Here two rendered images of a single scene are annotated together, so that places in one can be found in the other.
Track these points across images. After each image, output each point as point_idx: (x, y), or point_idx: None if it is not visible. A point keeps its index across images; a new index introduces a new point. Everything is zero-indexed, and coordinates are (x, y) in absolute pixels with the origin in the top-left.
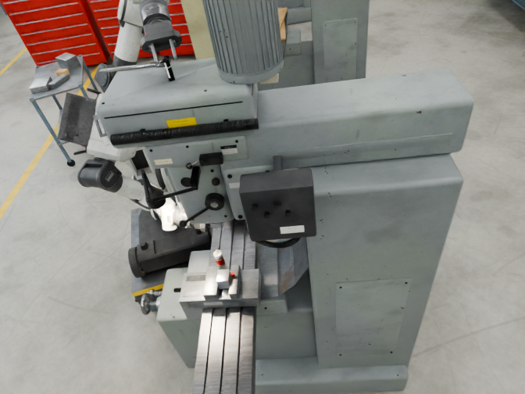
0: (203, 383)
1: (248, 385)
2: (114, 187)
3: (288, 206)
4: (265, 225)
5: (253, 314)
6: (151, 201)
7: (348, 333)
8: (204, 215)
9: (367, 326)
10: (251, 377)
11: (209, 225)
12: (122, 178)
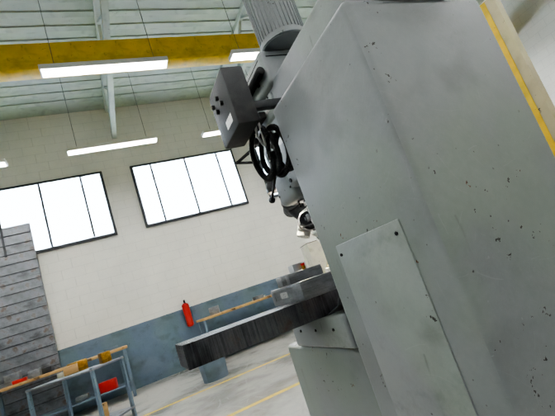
0: (211, 332)
1: (215, 333)
2: (295, 211)
3: (220, 96)
4: (222, 125)
5: (293, 304)
6: (236, 162)
7: (403, 401)
8: (282, 190)
9: (417, 381)
10: (225, 330)
11: (305, 217)
12: (304, 208)
